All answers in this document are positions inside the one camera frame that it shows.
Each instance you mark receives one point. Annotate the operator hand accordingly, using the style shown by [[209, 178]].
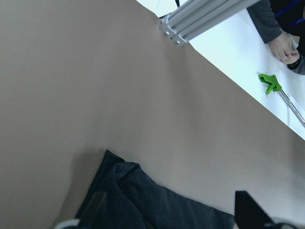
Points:
[[280, 47]]

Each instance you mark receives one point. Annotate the black t-shirt with logo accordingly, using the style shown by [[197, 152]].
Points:
[[135, 201]]

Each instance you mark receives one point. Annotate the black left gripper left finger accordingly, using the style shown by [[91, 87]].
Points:
[[89, 217]]

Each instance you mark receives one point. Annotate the seated operator in black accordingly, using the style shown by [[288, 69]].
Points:
[[272, 17]]

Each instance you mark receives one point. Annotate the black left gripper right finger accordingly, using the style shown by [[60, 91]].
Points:
[[248, 214]]

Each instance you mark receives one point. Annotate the aluminium frame post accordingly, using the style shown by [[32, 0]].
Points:
[[197, 16]]

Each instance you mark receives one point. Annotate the operator second hand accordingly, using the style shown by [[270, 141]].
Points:
[[294, 56]]

